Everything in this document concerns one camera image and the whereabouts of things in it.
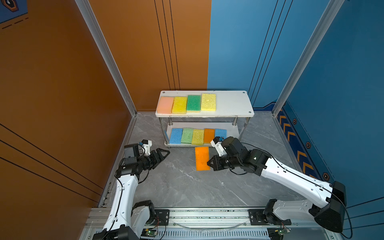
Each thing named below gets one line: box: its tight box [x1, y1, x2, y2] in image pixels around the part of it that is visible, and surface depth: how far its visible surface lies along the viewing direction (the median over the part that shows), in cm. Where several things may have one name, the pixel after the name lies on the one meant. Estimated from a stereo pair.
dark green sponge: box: [186, 95, 201, 113], surface depth 76 cm
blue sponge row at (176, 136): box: [170, 128, 183, 144], surface depth 98 cm
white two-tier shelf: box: [155, 90, 255, 147], surface depth 82 cm
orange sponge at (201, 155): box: [195, 146, 211, 171], surface depth 73 cm
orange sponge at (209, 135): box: [203, 128, 215, 143], surface depth 100 cm
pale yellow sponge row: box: [191, 129, 204, 146], surface depth 96 cm
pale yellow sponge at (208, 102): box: [201, 93, 217, 111], surface depth 77 cm
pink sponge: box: [157, 96, 175, 115], surface depth 74 cm
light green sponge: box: [181, 128, 194, 144], surface depth 98 cm
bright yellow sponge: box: [171, 96, 188, 115], surface depth 76 cm
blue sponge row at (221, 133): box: [215, 128, 228, 140], surface depth 101 cm
